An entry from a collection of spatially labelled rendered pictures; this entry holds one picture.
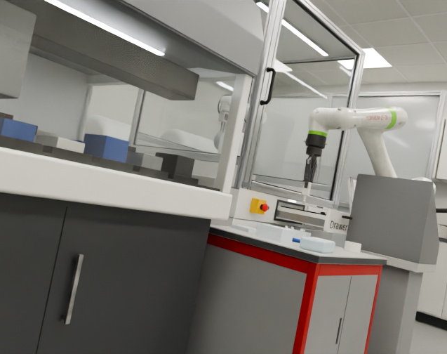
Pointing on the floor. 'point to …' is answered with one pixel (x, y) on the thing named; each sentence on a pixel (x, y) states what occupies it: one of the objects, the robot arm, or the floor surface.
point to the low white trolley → (281, 298)
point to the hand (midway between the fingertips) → (306, 188)
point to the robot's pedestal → (396, 305)
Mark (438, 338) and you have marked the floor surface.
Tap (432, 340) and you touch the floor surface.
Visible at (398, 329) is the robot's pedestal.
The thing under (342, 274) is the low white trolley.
